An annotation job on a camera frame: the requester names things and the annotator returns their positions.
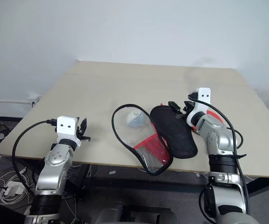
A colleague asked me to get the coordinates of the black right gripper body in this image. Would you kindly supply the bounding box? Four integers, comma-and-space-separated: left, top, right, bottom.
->
182, 101, 195, 116

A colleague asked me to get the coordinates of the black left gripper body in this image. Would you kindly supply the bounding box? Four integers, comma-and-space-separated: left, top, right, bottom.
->
75, 126, 84, 142

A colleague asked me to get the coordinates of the black mesh pouch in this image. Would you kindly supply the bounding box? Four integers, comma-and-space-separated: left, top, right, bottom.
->
111, 104, 198, 176

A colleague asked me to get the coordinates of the white round ball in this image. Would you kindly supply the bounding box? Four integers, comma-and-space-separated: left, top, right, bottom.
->
127, 110, 146, 129

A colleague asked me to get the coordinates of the white power adapter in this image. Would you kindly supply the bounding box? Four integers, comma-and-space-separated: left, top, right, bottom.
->
4, 182, 24, 196

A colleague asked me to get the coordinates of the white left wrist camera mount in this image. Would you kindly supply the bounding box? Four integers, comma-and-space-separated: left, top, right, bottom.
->
56, 116, 82, 147

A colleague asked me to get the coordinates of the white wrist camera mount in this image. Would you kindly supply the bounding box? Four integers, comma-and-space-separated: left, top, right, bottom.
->
186, 87, 212, 127
56, 116, 82, 147

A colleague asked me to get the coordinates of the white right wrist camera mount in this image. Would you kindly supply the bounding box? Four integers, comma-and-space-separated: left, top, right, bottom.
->
186, 87, 212, 127

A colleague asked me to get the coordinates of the white wall socket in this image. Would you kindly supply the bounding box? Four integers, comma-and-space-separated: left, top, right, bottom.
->
28, 92, 41, 106

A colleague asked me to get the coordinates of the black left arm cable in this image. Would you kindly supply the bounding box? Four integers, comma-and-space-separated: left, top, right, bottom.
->
12, 119, 57, 194

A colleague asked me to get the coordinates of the black table frame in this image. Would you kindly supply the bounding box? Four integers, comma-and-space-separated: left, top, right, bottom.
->
75, 163, 269, 199

